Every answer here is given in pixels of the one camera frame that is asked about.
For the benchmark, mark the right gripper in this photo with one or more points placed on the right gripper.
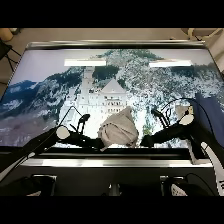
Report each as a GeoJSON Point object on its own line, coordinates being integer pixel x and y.
{"type": "Point", "coordinates": [148, 140]}

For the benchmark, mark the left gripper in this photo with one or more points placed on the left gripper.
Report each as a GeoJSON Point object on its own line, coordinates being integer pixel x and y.
{"type": "Point", "coordinates": [94, 143]}

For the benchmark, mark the grey garment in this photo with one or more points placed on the grey garment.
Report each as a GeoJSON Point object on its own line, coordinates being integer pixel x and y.
{"type": "Point", "coordinates": [118, 130]}

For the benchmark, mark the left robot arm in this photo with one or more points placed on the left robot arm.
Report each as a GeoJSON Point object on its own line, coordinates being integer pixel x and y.
{"type": "Point", "coordinates": [40, 143]}

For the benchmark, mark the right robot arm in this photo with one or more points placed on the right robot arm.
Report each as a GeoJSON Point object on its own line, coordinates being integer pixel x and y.
{"type": "Point", "coordinates": [180, 131]}

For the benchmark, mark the dark blue garment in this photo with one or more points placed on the dark blue garment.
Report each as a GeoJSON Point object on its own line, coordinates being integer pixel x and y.
{"type": "Point", "coordinates": [211, 115]}

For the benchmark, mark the silver frame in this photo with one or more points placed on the silver frame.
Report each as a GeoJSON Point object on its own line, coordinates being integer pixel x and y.
{"type": "Point", "coordinates": [110, 162]}

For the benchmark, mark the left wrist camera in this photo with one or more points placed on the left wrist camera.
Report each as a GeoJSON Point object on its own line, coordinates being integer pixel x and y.
{"type": "Point", "coordinates": [83, 117]}

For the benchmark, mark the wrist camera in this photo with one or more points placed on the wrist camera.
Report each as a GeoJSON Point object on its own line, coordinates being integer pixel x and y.
{"type": "Point", "coordinates": [83, 117]}
{"type": "Point", "coordinates": [157, 113]}

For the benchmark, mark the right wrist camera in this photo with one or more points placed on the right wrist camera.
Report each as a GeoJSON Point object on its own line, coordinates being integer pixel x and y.
{"type": "Point", "coordinates": [157, 113]}

